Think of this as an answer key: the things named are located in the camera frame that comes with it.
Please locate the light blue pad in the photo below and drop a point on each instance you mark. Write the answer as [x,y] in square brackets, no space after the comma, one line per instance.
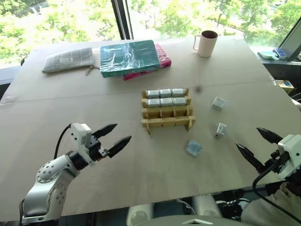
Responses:
[266,54]

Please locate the wooden rack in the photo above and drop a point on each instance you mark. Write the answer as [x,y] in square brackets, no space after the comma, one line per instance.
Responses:
[168,121]

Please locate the light blue block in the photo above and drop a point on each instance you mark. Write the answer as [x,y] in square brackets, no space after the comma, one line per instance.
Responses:
[194,148]

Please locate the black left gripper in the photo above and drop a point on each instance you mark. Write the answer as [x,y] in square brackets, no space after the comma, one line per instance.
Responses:
[95,149]

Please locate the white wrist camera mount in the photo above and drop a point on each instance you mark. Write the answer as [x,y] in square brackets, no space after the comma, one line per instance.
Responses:
[290,153]
[80,134]

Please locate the white rounded shape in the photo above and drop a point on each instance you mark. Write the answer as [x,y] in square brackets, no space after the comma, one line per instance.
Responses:
[205,206]
[140,215]

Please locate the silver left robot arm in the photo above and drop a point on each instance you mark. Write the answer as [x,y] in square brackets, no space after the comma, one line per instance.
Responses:
[47,174]

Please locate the black window pillar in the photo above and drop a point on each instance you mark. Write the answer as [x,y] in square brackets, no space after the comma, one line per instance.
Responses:
[122,18]

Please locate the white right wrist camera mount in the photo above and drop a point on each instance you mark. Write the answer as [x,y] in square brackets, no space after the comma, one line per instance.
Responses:
[290,153]

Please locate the white angular plate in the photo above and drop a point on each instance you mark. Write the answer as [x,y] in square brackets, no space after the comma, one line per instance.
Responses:
[196,222]

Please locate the beige cloth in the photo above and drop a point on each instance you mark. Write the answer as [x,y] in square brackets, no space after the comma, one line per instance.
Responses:
[270,209]

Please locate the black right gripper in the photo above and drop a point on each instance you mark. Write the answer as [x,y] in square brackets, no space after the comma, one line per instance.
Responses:
[275,162]

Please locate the black and white shoe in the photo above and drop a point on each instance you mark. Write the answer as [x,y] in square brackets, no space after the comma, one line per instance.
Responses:
[231,204]

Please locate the black side desk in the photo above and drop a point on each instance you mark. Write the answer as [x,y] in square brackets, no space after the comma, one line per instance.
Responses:
[279,69]

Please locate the teal plastic-wrapped box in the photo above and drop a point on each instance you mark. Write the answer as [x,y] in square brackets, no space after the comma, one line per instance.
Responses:
[129,57]

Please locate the pink box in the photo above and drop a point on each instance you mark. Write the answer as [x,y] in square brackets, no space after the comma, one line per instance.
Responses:
[164,60]

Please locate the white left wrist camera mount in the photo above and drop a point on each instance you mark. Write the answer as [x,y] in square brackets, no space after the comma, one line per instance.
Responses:
[80,134]

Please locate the small blue box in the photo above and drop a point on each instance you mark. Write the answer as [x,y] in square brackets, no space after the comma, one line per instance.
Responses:
[280,52]

